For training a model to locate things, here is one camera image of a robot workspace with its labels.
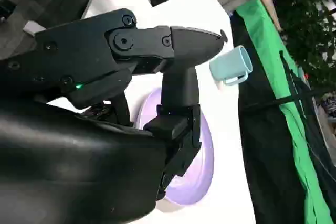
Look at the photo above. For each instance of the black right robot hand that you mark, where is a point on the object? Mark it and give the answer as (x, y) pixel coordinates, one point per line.
(78, 155)

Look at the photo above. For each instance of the grey cluttered desk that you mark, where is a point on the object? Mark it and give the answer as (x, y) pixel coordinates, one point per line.
(326, 119)

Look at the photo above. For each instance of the pale green mug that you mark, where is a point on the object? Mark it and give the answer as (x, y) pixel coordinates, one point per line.
(228, 64)

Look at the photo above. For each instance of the black cloth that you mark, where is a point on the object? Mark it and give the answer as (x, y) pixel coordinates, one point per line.
(265, 155)

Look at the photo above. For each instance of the lilac plate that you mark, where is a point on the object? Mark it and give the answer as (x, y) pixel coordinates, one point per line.
(195, 182)

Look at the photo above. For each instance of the green leafy plant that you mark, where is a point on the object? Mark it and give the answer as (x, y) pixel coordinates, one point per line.
(307, 24)

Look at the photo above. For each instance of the green cloth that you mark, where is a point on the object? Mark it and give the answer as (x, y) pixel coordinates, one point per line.
(262, 37)

